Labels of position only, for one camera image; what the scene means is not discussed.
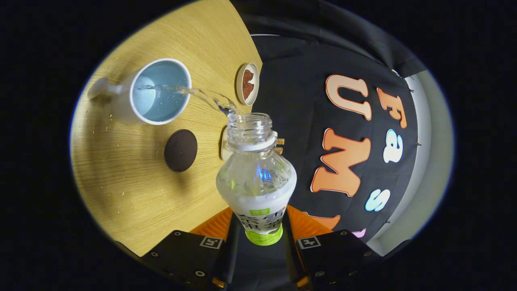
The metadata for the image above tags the clear juice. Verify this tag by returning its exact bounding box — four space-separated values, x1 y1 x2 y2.
139 84 239 118

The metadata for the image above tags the wooden table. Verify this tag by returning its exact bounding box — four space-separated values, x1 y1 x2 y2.
69 0 263 257

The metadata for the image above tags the clear plastic juice bottle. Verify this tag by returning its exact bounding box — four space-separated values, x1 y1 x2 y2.
215 112 298 246

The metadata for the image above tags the white toaster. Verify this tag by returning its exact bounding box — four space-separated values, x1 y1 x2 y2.
220 126 285 162

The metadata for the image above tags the black backdrop cloth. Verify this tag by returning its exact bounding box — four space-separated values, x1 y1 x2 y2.
230 0 427 243

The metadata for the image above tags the white cup blue inside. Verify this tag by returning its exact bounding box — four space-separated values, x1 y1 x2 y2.
87 58 192 126

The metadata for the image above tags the white round plate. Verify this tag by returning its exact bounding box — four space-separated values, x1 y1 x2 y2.
235 62 260 106

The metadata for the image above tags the row of black cloth clips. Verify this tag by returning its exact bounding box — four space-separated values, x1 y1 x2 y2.
390 69 422 225

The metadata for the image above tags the dark brown round coaster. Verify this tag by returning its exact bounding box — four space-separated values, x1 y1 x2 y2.
164 129 198 173

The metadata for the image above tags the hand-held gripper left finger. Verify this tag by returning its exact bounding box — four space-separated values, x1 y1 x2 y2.
114 207 243 291

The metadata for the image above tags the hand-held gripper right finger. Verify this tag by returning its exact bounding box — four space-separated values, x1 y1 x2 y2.
282 205 383 291

